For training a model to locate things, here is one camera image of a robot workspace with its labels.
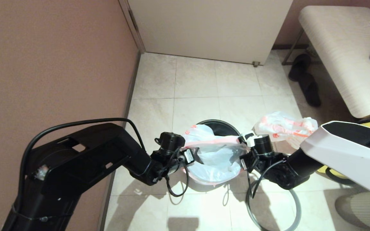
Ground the white red plastic bin liner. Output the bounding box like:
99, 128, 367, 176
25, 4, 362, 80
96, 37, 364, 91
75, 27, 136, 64
182, 124, 250, 186

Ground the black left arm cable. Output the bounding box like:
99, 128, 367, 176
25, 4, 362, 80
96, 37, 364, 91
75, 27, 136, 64
18, 118, 190, 206

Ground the white door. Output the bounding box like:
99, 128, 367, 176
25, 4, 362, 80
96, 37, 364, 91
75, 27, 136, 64
127, 0, 293, 66

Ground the thin metal table leg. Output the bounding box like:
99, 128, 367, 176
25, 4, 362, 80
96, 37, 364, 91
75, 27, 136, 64
281, 29, 304, 65

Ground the dark door hinge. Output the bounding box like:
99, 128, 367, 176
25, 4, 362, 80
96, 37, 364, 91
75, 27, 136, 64
130, 12, 140, 33

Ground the black labelled arm cable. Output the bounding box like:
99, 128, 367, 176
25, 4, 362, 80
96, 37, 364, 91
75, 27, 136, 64
247, 117, 370, 199

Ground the beige door frame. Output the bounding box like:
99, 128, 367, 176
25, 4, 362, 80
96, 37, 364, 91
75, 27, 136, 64
118, 0, 147, 54

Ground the black round trash bin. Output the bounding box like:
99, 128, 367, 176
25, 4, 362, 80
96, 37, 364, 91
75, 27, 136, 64
195, 119, 242, 137

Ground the beige wood-grain table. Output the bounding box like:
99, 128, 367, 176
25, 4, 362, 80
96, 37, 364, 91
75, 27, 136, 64
298, 5, 370, 118

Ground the white red plastic bag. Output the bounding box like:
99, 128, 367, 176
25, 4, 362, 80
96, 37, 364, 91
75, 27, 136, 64
255, 111, 319, 150

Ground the grey bin retaining ring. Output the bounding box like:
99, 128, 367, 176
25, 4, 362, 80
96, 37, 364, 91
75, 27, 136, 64
245, 180, 302, 231

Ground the black slipper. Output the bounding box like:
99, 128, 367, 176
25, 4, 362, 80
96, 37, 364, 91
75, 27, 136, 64
298, 73, 321, 107
288, 53, 311, 82

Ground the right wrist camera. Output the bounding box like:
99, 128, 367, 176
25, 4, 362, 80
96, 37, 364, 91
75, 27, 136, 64
238, 131, 255, 145

